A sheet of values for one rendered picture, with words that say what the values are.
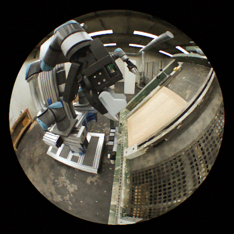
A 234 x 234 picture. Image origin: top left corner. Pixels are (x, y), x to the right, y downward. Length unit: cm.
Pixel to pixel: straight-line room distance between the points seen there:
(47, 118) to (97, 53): 52
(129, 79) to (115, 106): 430
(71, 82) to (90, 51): 8
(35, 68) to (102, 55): 53
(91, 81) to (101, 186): 144
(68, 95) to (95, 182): 142
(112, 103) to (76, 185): 156
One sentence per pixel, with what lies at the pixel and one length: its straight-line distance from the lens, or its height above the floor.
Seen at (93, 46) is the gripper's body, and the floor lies 150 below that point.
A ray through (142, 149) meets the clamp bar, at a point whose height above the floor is 105.
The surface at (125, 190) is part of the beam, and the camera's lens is 54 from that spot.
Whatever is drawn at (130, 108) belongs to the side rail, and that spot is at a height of 90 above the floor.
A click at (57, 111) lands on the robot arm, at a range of 63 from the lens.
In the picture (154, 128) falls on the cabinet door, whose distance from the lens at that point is 55.
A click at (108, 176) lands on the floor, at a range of 147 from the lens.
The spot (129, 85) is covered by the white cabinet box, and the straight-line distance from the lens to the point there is 452.
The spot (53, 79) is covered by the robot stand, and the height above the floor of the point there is 146.
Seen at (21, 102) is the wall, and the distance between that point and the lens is 523.
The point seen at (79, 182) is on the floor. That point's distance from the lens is 159.
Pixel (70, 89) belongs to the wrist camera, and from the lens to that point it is 19.
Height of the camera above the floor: 144
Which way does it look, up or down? 36 degrees down
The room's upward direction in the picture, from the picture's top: straight up
